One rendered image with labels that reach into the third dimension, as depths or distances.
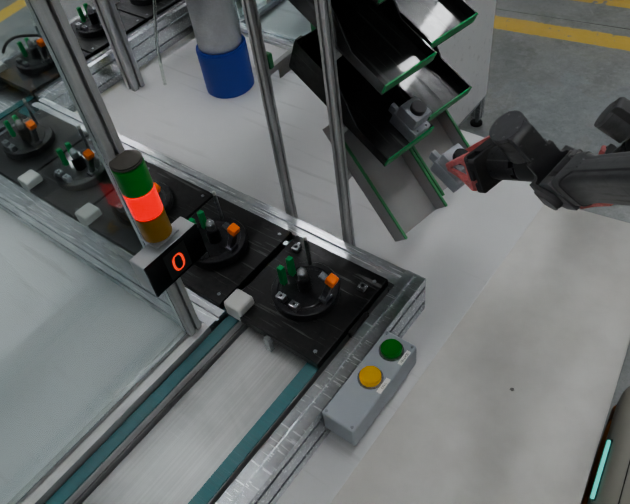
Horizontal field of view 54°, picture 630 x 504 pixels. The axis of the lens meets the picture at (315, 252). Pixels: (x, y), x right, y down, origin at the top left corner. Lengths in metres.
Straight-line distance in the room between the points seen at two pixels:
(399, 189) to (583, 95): 2.26
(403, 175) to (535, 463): 0.62
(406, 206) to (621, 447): 0.96
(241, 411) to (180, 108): 1.13
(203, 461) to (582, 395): 0.72
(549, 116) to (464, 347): 2.17
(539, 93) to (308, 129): 1.87
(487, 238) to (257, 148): 0.71
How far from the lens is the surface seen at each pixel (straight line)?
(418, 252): 1.48
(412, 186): 1.37
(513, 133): 0.97
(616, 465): 1.92
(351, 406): 1.14
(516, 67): 3.69
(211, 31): 1.94
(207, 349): 1.27
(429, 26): 1.24
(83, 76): 0.91
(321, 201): 1.61
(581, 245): 1.54
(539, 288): 1.44
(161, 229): 1.02
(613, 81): 3.65
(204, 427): 1.22
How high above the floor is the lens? 1.97
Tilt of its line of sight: 48 degrees down
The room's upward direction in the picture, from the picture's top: 10 degrees counter-clockwise
